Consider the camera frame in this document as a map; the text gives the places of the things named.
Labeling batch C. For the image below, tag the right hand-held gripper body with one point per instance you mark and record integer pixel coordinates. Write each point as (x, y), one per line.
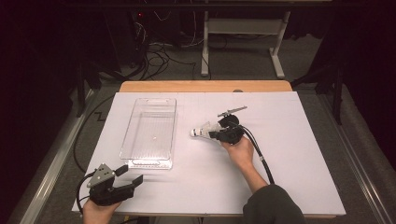
(232, 133)

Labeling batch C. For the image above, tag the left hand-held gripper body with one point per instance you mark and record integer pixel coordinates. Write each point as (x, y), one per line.
(106, 193)

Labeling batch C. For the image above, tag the person's right hand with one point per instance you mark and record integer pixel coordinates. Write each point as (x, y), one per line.
(241, 152)

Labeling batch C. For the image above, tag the person's left hand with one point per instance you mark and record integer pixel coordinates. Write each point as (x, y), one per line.
(96, 215)

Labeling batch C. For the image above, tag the small grey knob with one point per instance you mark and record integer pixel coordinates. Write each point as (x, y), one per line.
(238, 90)

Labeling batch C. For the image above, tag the wooden table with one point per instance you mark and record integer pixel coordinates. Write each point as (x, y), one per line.
(202, 86)

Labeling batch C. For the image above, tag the clear plastic bin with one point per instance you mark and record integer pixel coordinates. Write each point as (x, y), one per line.
(146, 124)

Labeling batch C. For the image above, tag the white table sheet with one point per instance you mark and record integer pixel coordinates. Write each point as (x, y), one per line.
(202, 193)

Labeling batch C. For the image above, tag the black metal stand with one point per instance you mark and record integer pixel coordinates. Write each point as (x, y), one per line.
(81, 93)
(337, 99)

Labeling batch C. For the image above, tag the aluminium floor rail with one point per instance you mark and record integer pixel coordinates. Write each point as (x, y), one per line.
(358, 165)
(53, 168)

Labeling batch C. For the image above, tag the white metal desk frame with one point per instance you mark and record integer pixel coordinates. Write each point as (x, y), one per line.
(243, 26)

